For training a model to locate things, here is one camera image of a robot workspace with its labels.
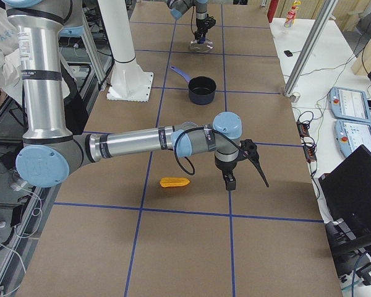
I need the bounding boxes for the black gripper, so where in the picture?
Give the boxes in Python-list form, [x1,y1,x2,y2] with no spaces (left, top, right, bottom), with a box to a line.
[215,157,237,190]
[194,18,207,43]

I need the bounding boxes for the glass pot lid blue knob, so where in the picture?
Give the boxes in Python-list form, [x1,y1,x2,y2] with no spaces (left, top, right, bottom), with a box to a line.
[189,39,214,53]

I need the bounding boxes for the yellow corn cob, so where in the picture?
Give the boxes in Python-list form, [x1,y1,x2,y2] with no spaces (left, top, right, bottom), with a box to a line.
[160,177,190,188]

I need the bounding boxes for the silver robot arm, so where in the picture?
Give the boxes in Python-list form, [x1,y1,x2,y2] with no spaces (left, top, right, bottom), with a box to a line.
[5,1,245,191]
[166,0,215,44]

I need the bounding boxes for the dark blue saucepan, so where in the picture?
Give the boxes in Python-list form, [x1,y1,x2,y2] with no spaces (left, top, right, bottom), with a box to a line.
[170,66,216,105]

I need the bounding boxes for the black power strip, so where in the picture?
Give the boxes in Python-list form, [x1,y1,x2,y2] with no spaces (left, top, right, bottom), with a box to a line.
[296,121,317,163]

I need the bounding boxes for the small black device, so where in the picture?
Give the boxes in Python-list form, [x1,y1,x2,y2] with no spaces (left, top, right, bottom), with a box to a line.
[284,50,293,57]

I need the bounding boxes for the red yellow drink bottle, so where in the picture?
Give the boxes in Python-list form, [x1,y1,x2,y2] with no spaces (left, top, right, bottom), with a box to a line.
[284,1,301,28]

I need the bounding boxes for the small metal cup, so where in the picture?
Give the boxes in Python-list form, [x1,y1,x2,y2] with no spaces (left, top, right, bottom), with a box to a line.
[290,92,301,103]

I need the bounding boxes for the black laptop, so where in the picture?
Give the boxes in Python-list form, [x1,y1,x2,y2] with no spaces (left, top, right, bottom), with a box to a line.
[318,144,371,226]

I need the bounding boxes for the near blue teach pendant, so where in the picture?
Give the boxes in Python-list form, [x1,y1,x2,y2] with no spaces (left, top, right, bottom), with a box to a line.
[335,119,371,157]

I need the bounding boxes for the blue teach pendant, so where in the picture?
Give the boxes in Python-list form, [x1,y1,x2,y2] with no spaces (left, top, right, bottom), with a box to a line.
[335,119,371,157]
[327,87,371,123]

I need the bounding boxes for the far blue teach pendant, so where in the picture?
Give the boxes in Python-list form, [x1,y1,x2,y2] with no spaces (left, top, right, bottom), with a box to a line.
[327,87,371,123]

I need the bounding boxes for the person in white shirt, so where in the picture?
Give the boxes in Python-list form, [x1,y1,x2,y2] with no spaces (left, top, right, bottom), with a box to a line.
[0,2,90,137]

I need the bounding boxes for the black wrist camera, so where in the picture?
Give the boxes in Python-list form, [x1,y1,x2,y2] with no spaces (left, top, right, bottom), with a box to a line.
[204,16,216,30]
[240,139,259,161]

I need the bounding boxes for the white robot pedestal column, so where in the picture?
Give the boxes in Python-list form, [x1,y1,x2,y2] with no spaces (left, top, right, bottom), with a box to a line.
[98,0,135,64]

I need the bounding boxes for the aluminium frame post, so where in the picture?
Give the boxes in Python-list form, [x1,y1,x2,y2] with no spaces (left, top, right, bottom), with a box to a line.
[283,0,338,97]

